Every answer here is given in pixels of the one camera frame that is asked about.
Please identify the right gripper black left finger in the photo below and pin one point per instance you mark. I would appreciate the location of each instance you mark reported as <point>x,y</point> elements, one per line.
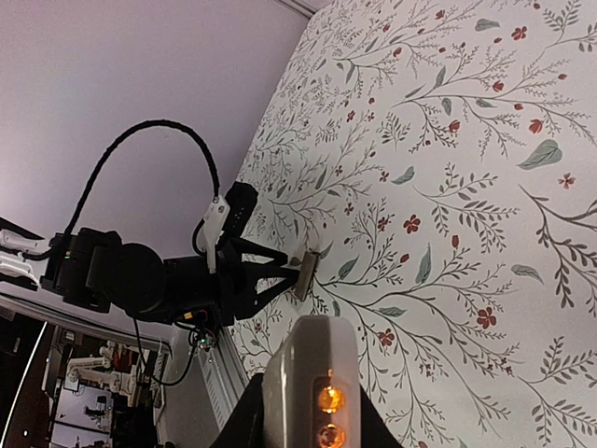
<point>244,428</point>

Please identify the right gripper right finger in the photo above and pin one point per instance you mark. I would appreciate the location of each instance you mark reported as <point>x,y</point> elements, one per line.
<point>374,432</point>

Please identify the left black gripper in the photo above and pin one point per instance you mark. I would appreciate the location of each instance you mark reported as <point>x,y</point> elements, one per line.
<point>230,293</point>

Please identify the beige battery cover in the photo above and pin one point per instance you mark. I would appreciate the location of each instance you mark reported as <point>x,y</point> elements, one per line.
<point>306,274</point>

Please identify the orange battery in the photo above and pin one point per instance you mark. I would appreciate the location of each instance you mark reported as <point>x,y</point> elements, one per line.
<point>330,399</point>

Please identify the beige remote control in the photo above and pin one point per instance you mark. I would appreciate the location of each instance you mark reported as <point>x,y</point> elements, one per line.
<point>318,351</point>

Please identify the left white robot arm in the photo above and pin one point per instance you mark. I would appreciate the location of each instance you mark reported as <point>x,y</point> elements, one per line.
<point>96,270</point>

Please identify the floral patterned table mat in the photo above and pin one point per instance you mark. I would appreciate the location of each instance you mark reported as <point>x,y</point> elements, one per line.
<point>441,158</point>

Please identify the front aluminium rail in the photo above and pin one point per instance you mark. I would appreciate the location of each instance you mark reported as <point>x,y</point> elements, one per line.
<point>198,408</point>

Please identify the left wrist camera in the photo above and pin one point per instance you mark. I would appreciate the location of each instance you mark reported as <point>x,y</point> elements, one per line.
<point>226,216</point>

